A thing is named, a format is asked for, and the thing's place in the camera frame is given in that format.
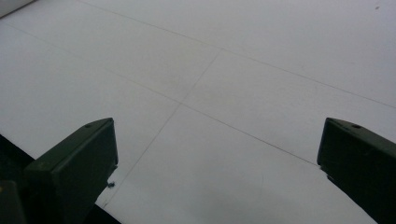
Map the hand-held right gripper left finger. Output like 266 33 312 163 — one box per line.
21 117 120 224

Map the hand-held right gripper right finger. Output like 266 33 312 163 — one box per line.
317 117 396 224

